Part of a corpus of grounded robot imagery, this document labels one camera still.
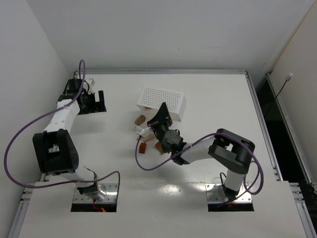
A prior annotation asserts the light wood block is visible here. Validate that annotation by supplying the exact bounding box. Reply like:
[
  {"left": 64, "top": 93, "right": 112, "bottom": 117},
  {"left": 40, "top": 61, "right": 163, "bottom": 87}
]
[{"left": 134, "top": 125, "right": 146, "bottom": 136}]

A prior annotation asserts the light long wood plank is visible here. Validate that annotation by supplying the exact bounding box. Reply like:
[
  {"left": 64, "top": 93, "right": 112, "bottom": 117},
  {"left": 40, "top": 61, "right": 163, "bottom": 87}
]
[{"left": 143, "top": 133, "right": 156, "bottom": 143}]

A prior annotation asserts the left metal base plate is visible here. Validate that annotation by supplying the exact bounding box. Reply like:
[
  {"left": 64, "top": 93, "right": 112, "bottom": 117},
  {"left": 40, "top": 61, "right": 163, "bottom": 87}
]
[{"left": 72, "top": 182, "right": 119, "bottom": 204}]

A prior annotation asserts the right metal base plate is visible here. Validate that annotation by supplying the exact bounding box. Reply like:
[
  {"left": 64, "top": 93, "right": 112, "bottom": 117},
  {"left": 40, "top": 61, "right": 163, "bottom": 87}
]
[{"left": 205, "top": 183, "right": 252, "bottom": 205}]

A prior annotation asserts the white perforated basket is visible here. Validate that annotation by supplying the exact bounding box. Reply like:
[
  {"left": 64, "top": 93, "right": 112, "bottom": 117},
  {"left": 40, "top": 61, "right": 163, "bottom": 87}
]
[{"left": 136, "top": 86, "right": 187, "bottom": 122}]

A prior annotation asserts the dark orange wood cube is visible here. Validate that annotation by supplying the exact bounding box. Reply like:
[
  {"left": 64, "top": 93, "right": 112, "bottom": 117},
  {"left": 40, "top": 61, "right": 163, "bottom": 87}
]
[{"left": 139, "top": 143, "right": 147, "bottom": 154}]

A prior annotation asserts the metal base plate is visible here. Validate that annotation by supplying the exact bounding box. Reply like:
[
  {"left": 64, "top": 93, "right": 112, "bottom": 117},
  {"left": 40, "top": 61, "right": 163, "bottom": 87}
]
[
  {"left": 72, "top": 182, "right": 119, "bottom": 204},
  {"left": 205, "top": 183, "right": 252, "bottom": 205}
]

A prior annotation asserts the dark orange notched block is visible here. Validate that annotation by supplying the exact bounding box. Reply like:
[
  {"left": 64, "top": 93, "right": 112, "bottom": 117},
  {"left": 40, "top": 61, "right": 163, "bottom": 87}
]
[{"left": 155, "top": 142, "right": 164, "bottom": 154}]

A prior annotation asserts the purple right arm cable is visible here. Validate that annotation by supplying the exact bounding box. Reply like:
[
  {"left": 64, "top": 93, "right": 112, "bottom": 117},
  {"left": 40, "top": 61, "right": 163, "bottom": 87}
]
[{"left": 135, "top": 132, "right": 262, "bottom": 205}]

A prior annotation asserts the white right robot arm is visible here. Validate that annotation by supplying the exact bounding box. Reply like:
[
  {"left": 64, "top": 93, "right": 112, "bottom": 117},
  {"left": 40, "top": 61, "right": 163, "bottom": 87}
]
[{"left": 147, "top": 103, "right": 255, "bottom": 201}]

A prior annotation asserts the brown long wood block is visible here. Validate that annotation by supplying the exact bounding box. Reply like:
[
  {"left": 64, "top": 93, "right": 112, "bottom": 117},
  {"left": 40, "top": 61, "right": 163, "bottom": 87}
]
[{"left": 134, "top": 115, "right": 146, "bottom": 126}]

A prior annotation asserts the black wall cable white plug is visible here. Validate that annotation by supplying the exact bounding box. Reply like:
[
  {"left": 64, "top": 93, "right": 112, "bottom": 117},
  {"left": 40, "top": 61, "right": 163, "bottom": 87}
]
[{"left": 262, "top": 72, "right": 294, "bottom": 117}]

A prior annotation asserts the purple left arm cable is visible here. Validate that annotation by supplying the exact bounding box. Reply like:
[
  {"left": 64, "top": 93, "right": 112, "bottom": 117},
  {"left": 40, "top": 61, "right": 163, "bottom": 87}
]
[{"left": 3, "top": 59, "right": 121, "bottom": 191}]

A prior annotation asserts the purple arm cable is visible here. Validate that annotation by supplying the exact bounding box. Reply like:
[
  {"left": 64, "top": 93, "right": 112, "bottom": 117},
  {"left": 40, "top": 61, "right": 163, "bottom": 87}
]
[
  {"left": 3, "top": 59, "right": 121, "bottom": 191},
  {"left": 135, "top": 132, "right": 262, "bottom": 205}
]

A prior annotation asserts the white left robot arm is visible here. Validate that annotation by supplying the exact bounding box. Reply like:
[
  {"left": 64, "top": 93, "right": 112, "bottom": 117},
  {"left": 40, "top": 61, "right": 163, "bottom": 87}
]
[{"left": 32, "top": 78, "right": 106, "bottom": 202}]

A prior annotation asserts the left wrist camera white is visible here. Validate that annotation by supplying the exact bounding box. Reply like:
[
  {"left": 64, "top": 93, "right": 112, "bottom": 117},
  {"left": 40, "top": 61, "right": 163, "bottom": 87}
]
[{"left": 85, "top": 78, "right": 95, "bottom": 87}]

